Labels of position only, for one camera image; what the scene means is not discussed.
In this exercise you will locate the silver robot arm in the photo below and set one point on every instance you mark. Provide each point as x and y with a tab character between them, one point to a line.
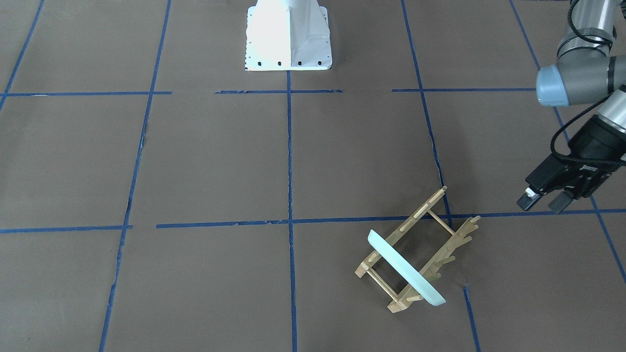
585	72

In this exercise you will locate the light green plate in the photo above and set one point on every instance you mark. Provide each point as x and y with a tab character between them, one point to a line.
407	271

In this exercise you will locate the wooden plate rack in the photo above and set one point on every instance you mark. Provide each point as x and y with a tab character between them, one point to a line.
427	242

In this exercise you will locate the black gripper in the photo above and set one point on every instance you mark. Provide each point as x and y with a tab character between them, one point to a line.
590	138

